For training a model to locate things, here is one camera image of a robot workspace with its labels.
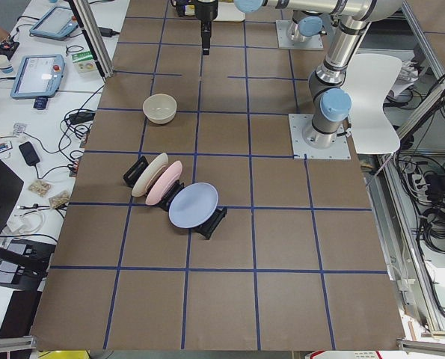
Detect black dish rack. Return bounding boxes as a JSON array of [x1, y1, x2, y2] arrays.
[[123, 156, 227, 240]]

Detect blue plate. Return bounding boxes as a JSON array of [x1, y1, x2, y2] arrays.
[[168, 182, 218, 229]]

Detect white rectangular tray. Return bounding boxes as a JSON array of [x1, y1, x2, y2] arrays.
[[184, 0, 246, 22]]

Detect aluminium frame post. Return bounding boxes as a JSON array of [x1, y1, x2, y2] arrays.
[[67, 0, 114, 79]]

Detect black power adapter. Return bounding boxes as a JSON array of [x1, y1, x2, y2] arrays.
[[68, 111, 95, 126]]

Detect blue teach pendant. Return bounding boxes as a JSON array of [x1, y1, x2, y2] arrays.
[[10, 54, 65, 99], [29, 6, 79, 40]]

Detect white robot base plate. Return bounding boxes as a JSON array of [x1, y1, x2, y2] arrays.
[[289, 114, 351, 161]]

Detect cream plate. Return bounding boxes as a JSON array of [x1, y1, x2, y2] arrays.
[[132, 153, 169, 197]]

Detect cream ceramic bowl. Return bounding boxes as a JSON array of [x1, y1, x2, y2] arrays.
[[142, 93, 177, 125]]

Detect black smartphone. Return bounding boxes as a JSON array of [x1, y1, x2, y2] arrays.
[[19, 141, 40, 166]]

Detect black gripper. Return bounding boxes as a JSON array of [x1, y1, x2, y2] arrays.
[[194, 0, 218, 56]]

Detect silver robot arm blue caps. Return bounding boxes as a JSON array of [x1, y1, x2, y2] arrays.
[[234, 0, 402, 149]]

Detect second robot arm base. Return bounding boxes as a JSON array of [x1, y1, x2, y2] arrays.
[[275, 10, 324, 51]]

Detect near blue teach pendant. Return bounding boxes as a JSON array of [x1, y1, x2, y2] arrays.
[[10, 54, 65, 99]]

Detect white plastic chair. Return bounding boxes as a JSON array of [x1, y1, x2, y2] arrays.
[[342, 53, 402, 155]]

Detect white paper cup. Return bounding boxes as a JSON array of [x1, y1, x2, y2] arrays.
[[0, 55, 13, 74]]

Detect pink plate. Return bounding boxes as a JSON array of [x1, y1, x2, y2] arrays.
[[145, 160, 183, 206]]

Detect snack packet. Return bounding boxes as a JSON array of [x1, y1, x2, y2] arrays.
[[28, 179, 52, 197], [49, 190, 70, 209]]

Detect green white box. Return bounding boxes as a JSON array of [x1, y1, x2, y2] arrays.
[[71, 51, 97, 74]]

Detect far blue teach pendant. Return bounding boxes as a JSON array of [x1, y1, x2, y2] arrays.
[[29, 6, 79, 40]]

